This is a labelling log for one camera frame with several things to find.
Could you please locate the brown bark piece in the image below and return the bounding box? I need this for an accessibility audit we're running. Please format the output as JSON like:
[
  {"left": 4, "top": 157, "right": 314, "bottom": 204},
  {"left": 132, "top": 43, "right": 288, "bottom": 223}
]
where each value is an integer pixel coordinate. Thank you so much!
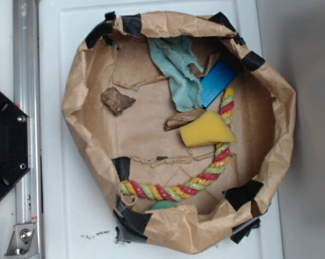
[{"left": 164, "top": 108, "right": 206, "bottom": 131}]

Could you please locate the blue rectangular block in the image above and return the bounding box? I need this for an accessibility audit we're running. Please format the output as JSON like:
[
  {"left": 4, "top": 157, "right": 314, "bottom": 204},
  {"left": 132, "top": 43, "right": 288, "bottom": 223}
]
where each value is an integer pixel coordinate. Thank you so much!
[{"left": 200, "top": 59, "right": 237, "bottom": 108}]

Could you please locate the multicolour twisted rope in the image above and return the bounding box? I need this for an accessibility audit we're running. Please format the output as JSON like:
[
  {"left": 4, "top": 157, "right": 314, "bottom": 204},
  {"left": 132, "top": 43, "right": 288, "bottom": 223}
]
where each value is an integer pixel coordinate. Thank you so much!
[{"left": 119, "top": 87, "right": 236, "bottom": 202}]

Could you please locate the green ball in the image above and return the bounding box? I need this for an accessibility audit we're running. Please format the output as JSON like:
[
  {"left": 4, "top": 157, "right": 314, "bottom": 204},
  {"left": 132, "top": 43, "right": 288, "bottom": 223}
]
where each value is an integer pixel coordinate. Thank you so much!
[{"left": 149, "top": 200, "right": 177, "bottom": 210}]

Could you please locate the brown rock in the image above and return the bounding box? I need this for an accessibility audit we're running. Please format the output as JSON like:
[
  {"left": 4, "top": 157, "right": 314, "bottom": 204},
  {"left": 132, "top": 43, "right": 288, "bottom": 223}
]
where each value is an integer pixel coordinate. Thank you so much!
[{"left": 101, "top": 87, "right": 136, "bottom": 117}]

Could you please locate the aluminium extrusion rail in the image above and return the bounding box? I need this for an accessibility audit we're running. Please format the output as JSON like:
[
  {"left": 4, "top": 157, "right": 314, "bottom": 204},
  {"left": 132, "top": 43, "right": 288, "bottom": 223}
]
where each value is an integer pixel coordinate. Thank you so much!
[{"left": 13, "top": 1, "right": 44, "bottom": 258}]

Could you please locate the light blue cloth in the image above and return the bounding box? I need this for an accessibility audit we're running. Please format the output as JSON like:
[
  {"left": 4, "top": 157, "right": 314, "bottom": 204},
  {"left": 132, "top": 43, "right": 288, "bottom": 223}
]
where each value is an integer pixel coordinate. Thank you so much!
[{"left": 147, "top": 36, "right": 203, "bottom": 112}]

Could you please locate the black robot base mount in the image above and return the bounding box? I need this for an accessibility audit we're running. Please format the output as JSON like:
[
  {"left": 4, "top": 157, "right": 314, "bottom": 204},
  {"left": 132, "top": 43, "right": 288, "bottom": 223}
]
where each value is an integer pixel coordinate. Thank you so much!
[{"left": 0, "top": 91, "right": 30, "bottom": 201}]

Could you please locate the yellow sponge wedge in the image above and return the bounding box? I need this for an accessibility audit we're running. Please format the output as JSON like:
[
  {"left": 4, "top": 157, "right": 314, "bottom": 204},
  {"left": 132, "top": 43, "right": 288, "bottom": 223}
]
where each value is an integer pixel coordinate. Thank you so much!
[{"left": 179, "top": 111, "right": 237, "bottom": 147}]

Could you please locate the white plastic tray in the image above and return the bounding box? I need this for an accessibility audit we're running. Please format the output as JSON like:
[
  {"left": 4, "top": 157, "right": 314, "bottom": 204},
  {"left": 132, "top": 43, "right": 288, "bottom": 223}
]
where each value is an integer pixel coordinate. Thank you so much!
[{"left": 37, "top": 0, "right": 285, "bottom": 259}]

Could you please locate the metal corner bracket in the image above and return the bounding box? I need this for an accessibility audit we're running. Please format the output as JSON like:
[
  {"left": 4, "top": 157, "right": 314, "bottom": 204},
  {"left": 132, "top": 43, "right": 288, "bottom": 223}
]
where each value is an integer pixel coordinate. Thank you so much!
[{"left": 4, "top": 223, "right": 39, "bottom": 258}]

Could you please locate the brown paper bag bin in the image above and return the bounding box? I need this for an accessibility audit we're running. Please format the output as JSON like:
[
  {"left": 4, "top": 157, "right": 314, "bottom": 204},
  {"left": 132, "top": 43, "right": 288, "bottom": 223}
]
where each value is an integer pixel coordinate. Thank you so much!
[{"left": 62, "top": 11, "right": 296, "bottom": 254}]

